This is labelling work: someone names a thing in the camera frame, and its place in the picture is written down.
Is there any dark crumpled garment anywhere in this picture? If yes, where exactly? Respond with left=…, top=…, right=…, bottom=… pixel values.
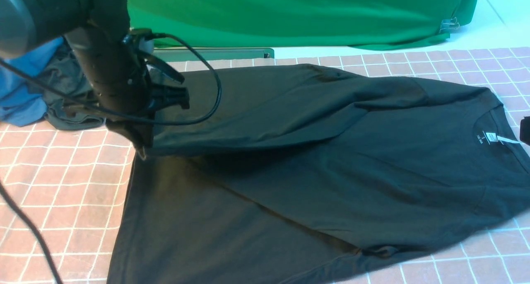
left=27, top=42, right=108, bottom=131

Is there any metal binder clip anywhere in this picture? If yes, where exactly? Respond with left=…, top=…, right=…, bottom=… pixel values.
left=439, top=17, right=460, bottom=33

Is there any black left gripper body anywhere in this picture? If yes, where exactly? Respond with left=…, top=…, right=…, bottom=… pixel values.
left=65, top=25, right=153, bottom=125

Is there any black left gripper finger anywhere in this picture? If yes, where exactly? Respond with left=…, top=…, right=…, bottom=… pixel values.
left=149, top=84, right=190, bottom=112
left=143, top=52, right=185, bottom=84

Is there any green backdrop cloth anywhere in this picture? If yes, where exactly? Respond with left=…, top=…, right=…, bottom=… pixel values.
left=128, top=0, right=477, bottom=51

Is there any blue crumpled garment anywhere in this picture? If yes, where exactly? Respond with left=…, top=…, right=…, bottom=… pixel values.
left=0, top=37, right=64, bottom=127

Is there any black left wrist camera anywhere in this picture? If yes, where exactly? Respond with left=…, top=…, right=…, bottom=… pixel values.
left=122, top=28, right=155, bottom=54

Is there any dark gray long-sleeve shirt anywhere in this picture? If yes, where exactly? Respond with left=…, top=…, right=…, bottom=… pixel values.
left=107, top=65, right=529, bottom=284

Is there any teal metal rail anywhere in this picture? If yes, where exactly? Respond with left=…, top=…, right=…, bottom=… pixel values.
left=153, top=48, right=275, bottom=62

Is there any pink checkered tablecloth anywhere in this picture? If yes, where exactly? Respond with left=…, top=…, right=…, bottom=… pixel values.
left=0, top=47, right=529, bottom=284

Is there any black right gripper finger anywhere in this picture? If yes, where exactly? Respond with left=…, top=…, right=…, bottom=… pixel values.
left=519, top=116, right=530, bottom=146

